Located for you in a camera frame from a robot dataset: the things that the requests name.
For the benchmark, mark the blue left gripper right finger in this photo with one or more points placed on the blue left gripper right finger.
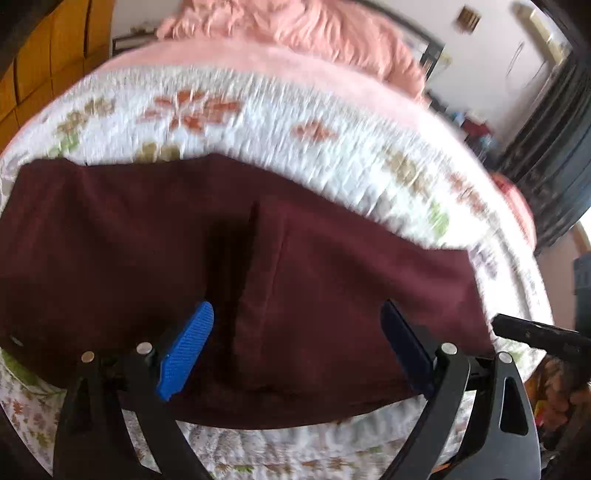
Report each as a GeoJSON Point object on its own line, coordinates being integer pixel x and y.
{"type": "Point", "coordinates": [413, 349]}

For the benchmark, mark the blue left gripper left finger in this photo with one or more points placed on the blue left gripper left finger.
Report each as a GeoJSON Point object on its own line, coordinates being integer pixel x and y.
{"type": "Point", "coordinates": [179, 357]}

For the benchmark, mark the dark maroon pants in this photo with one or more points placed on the dark maroon pants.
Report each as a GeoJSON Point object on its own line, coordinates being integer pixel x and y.
{"type": "Point", "coordinates": [101, 258]}

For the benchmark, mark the dark curtain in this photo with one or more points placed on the dark curtain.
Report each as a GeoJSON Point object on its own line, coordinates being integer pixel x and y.
{"type": "Point", "coordinates": [549, 160]}

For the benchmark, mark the white floral quilt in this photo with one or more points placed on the white floral quilt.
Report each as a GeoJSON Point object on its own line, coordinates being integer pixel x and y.
{"type": "Point", "coordinates": [508, 281]}

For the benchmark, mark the pink bed sheet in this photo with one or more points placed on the pink bed sheet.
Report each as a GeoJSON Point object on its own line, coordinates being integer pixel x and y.
{"type": "Point", "coordinates": [277, 60]}

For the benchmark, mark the pink crumpled blanket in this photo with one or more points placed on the pink crumpled blanket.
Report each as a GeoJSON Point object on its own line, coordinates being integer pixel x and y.
{"type": "Point", "coordinates": [341, 32]}

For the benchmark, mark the wooden wardrobe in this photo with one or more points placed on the wooden wardrobe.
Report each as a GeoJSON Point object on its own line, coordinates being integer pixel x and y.
{"type": "Point", "coordinates": [70, 40]}

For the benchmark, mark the small wall plaque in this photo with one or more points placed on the small wall plaque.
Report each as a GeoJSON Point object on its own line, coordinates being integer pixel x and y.
{"type": "Point", "coordinates": [468, 20]}

